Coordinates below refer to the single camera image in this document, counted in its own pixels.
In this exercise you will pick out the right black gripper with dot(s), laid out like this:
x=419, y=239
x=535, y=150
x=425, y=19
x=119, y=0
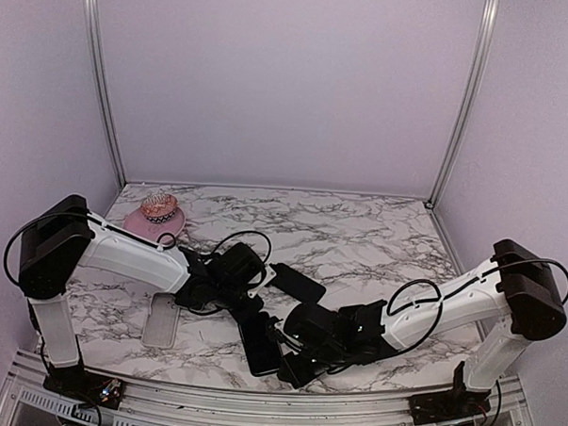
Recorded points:
x=296, y=374

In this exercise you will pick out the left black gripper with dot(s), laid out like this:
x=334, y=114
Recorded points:
x=252, y=312

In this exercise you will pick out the black phone case camera cutouts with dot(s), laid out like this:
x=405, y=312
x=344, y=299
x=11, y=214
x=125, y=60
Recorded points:
x=264, y=355

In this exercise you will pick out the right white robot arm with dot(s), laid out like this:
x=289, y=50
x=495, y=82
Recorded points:
x=514, y=286

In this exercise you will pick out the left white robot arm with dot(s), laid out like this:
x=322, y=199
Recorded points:
x=68, y=236

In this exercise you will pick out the black phone upper centre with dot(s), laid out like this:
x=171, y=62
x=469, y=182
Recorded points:
x=296, y=284

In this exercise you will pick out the grey silicone phone case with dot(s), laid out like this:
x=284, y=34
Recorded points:
x=159, y=330

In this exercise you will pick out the pink plate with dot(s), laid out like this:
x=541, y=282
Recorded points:
x=137, y=224

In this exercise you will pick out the patterned red bowl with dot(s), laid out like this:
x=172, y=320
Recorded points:
x=159, y=207

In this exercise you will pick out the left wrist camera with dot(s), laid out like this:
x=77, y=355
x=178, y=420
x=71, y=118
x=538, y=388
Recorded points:
x=265, y=280

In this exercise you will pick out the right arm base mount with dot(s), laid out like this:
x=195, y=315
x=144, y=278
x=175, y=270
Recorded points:
x=443, y=406

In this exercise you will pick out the front aluminium rail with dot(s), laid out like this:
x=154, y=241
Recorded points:
x=24, y=402

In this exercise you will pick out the left aluminium frame post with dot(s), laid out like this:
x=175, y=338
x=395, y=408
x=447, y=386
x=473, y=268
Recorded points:
x=92, y=13

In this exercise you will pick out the aluminium frame post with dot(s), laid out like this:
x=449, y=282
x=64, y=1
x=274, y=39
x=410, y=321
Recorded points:
x=92, y=13
x=471, y=90

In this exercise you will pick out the right aluminium frame post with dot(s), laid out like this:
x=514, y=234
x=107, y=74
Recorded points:
x=471, y=90

